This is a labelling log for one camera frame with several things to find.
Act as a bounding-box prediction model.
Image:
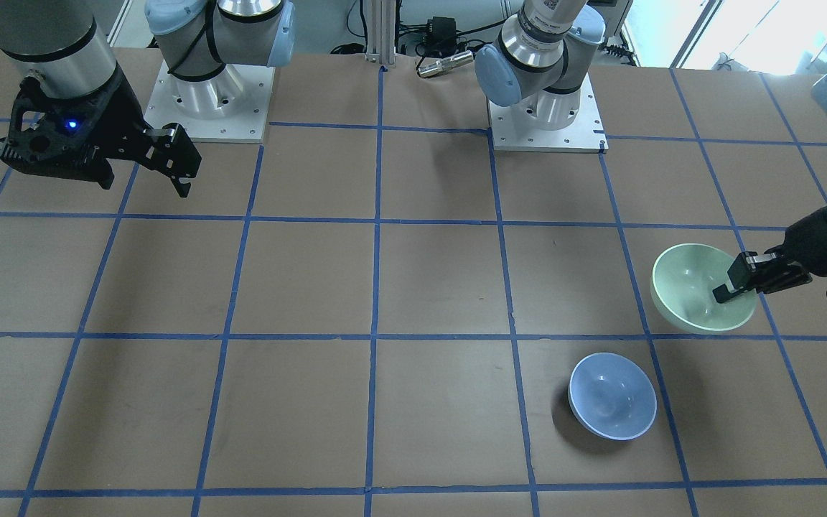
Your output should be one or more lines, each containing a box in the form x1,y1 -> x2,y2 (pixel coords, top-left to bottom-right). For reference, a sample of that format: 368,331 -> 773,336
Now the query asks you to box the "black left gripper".
712,206 -> 827,304

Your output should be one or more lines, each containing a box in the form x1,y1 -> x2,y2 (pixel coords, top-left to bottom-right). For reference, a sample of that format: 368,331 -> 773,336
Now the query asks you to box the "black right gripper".
0,65 -> 202,197

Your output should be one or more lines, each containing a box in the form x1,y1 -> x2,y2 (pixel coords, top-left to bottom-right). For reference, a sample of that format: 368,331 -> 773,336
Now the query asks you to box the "green bowl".
650,244 -> 758,335

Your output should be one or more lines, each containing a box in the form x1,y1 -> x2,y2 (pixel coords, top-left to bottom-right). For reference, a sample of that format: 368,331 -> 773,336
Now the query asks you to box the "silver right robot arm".
0,1 -> 296,197

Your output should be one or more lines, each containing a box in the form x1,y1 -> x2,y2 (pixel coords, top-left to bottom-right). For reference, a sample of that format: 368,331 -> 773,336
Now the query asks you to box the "blue bowl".
568,351 -> 658,442

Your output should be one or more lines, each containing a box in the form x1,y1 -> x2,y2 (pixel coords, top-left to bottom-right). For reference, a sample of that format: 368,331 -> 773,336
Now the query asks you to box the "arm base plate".
144,62 -> 278,144
487,75 -> 609,154

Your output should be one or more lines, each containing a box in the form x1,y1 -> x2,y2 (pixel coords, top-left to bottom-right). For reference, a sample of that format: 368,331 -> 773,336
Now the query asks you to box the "aluminium frame post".
359,1 -> 401,71

